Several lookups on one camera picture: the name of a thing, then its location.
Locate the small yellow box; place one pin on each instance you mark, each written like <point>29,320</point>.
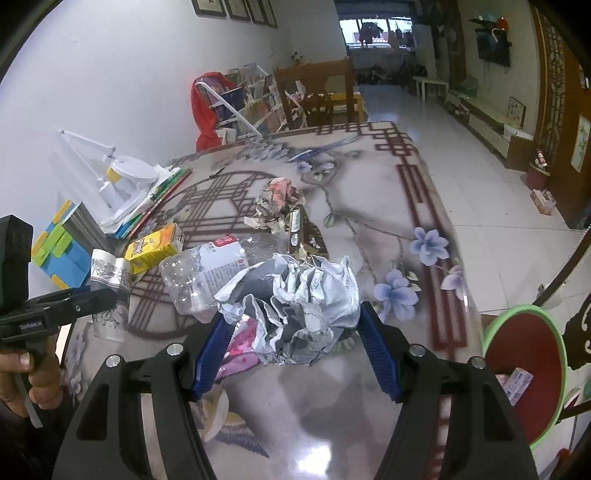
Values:
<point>147,249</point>

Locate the white desk lamp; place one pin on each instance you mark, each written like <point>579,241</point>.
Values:
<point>131,168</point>

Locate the red bag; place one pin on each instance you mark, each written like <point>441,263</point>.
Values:
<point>203,115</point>

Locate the yellow wooden bench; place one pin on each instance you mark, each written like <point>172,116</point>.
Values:
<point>358,104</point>

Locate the red bin with green rim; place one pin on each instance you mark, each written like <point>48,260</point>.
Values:
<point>521,341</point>

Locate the grey book stack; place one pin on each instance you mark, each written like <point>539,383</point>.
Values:
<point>85,224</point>

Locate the hanging dark jacket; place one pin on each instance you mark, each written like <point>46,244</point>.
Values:
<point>371,33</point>

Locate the small framed picture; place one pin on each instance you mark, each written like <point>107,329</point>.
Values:
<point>516,110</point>

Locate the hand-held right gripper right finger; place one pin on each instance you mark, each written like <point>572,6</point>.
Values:
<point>381,355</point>

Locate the clear plastic bottle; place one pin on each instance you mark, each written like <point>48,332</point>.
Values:
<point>198,277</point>

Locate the white book rack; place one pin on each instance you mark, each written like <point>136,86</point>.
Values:
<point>247,106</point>

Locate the wall mounted television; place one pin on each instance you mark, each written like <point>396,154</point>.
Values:
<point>491,48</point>

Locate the person's left hand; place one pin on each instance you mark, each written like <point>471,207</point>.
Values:
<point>44,376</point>

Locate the colourful books and pencils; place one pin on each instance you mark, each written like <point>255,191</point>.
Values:
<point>161,191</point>

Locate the plain wooden chair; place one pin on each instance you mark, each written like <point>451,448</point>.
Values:
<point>314,71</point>

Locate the short wall scroll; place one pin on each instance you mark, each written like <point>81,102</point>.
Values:
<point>582,143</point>

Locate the blue white carton box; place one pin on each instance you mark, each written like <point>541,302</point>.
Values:
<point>515,385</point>

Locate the wooden television cabinet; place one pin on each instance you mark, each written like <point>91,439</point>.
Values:
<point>485,122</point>

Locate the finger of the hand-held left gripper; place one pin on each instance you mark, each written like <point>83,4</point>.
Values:
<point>84,290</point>
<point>92,303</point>

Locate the framed wall picture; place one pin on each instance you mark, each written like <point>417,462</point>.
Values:
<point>257,10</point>
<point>210,7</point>
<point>238,9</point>
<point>270,13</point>

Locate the tissue box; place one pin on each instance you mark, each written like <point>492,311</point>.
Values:
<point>542,202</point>

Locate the red flower pot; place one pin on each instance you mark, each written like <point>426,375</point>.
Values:
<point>535,177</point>

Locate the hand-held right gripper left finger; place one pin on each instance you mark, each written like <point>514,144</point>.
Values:
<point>210,360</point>

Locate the silver paper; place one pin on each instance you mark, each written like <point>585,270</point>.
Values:
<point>300,304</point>

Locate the pink plastic bag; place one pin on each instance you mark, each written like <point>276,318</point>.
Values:
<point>238,353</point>

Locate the small white table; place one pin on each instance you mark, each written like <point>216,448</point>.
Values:
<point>431,82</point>

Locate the long wall scroll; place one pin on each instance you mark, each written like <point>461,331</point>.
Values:
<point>585,78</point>

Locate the carved wooden chair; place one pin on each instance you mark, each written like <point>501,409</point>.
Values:
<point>582,334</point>

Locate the blue green desk organizer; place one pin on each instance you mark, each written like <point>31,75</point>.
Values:
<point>64,263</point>

